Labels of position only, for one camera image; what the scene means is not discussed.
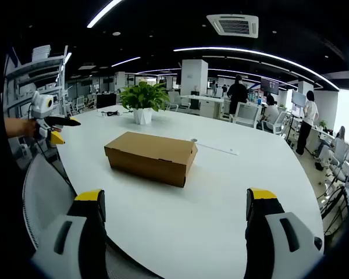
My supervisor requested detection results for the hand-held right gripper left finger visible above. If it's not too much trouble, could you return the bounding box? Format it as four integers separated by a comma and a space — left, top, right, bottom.
31, 188, 108, 279

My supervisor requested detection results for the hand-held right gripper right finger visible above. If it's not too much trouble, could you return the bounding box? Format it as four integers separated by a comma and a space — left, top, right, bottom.
244, 187, 323, 279

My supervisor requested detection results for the brown cardboard shoe box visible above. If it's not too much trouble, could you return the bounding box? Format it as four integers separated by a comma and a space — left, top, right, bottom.
104, 131, 198, 189

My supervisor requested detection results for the person's left hand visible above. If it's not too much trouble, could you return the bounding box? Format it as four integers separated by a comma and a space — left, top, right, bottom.
22, 118, 40, 138

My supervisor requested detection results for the grey metal shelving rack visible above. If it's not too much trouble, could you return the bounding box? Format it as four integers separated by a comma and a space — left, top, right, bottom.
4, 45, 69, 140

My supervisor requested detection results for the black desk monitor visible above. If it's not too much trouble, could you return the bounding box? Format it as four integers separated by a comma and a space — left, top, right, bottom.
96, 94, 117, 109

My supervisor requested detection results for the white mesh office chair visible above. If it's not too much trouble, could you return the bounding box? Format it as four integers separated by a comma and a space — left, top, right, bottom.
22, 153, 163, 279

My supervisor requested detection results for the stack of white bins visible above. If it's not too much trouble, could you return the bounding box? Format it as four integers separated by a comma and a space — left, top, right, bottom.
31, 45, 52, 62

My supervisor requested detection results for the green potted plant white pot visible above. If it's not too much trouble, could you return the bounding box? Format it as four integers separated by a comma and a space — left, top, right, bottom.
118, 81, 171, 125

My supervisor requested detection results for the white table power strip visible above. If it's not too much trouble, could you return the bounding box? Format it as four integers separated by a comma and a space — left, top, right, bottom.
191, 138, 240, 156

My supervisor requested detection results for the ceiling light strip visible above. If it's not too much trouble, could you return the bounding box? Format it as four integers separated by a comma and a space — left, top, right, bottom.
173, 46, 341, 90
86, 0, 124, 29

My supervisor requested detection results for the ceiling air conditioner unit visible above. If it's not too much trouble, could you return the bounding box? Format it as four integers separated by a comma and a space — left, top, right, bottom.
206, 13, 259, 38

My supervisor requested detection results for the black cable bundle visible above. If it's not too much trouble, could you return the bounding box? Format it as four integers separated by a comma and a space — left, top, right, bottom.
97, 109, 122, 117

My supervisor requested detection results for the dark wall monitor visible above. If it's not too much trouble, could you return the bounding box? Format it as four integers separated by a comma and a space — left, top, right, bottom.
261, 77, 280, 95

